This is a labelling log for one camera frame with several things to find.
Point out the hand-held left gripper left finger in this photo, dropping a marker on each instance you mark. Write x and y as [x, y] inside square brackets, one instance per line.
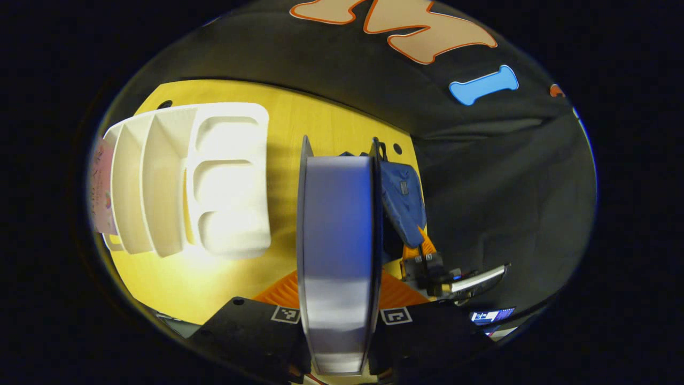
[251, 337]

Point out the blue schoolbag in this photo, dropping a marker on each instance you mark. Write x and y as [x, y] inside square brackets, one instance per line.
[403, 198]

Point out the lit monitor screen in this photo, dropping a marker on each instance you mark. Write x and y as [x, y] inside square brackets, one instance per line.
[492, 315]

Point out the white bookshelf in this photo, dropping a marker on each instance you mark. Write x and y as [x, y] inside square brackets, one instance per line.
[230, 187]

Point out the black backdrop cloth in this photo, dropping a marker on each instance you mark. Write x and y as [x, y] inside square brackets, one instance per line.
[507, 187]

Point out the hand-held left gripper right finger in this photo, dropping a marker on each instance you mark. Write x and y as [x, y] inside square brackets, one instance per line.
[422, 342]

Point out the pink cover book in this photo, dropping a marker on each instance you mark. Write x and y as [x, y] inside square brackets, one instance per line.
[102, 198]

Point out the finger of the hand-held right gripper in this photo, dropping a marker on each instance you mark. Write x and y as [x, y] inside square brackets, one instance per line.
[411, 264]
[432, 264]

